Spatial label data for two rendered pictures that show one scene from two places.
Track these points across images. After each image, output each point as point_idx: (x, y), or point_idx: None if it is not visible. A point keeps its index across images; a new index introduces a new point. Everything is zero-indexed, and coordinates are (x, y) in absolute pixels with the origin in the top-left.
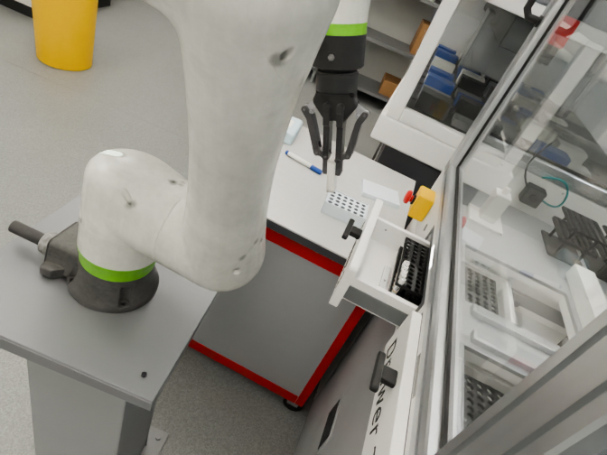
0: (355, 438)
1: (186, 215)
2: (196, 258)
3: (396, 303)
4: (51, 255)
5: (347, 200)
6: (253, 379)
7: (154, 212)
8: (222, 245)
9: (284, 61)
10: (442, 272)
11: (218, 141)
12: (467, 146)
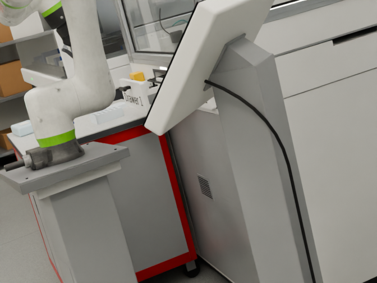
0: (206, 134)
1: (82, 69)
2: (96, 85)
3: None
4: (35, 158)
5: (104, 111)
6: (156, 272)
7: (68, 86)
8: (101, 67)
9: None
10: (169, 55)
11: (87, 16)
12: (129, 39)
